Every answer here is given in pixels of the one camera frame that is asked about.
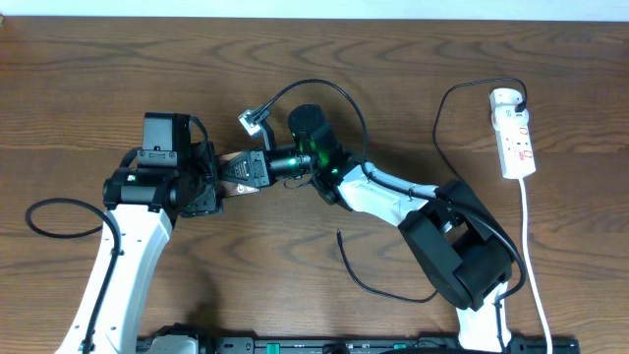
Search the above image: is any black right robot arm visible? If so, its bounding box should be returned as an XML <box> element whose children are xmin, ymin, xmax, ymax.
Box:
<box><xmin>218</xmin><ymin>104</ymin><xmax>522</xmax><ymax>352</ymax></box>

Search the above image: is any white USB charger adapter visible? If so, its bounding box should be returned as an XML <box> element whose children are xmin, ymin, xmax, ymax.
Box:
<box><xmin>489</xmin><ymin>88</ymin><xmax>530</xmax><ymax>132</ymax></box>

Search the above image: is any white power strip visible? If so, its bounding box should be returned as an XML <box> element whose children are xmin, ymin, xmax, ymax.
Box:
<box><xmin>495</xmin><ymin>125</ymin><xmax>537</xmax><ymax>180</ymax></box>

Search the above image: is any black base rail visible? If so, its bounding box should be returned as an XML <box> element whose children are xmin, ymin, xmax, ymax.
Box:
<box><xmin>136</xmin><ymin>324</ymin><xmax>581</xmax><ymax>354</ymax></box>

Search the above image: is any black USB charging cable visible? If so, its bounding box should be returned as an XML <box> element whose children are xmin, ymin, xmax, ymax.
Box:
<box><xmin>335</xmin><ymin>77</ymin><xmax>529</xmax><ymax>304</ymax></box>

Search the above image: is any white power strip cord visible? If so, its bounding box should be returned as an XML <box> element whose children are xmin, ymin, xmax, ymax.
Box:
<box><xmin>517</xmin><ymin>177</ymin><xmax>554</xmax><ymax>354</ymax></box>

